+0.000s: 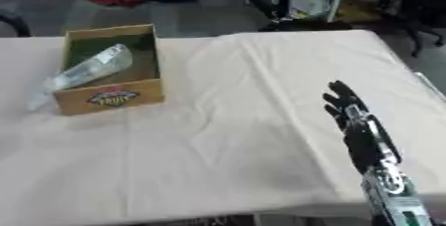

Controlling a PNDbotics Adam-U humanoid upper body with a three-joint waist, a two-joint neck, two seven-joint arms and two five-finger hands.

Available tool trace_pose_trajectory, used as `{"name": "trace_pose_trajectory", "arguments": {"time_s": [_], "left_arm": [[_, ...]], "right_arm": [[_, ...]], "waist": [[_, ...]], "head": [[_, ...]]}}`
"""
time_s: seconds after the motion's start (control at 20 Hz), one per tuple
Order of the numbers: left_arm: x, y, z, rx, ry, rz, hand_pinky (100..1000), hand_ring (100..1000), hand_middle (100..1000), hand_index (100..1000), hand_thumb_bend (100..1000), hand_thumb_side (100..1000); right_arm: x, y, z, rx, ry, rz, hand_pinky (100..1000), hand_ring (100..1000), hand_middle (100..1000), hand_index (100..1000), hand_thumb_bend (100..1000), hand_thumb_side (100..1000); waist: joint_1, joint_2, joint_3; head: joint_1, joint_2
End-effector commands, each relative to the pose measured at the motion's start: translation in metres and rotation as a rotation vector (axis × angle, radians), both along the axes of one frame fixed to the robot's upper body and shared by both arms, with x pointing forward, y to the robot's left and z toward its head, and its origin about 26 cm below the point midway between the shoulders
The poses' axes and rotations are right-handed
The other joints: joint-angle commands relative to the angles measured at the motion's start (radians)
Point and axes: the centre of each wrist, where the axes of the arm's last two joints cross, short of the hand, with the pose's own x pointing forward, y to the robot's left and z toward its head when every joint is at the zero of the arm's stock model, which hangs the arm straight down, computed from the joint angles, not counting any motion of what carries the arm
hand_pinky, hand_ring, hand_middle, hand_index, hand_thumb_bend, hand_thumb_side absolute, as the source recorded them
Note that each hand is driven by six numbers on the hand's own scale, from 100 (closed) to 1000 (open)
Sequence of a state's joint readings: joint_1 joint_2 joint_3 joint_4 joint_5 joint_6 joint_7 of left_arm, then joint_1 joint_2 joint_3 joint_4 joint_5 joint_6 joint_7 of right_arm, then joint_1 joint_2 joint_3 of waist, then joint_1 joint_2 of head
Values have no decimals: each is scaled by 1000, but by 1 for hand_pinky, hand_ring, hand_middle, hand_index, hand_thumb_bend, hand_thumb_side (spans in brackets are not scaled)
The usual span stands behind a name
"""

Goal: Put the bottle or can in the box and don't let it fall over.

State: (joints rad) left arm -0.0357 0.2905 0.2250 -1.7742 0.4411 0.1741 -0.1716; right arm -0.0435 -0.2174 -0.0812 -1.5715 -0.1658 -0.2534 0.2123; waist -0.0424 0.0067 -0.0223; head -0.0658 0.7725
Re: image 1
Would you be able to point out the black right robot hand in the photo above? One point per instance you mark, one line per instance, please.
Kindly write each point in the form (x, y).
(360, 137)

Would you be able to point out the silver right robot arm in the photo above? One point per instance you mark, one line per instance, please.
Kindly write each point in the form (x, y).
(398, 196)

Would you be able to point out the tan cardboard box green inside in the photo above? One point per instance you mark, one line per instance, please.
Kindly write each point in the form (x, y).
(110, 80)

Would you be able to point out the clear plastic bottle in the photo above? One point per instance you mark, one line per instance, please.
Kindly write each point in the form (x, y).
(87, 70)

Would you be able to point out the black office chair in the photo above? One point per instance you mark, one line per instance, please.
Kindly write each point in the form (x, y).
(415, 7)

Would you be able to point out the black tripod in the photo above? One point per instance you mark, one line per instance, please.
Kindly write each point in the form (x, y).
(279, 1)

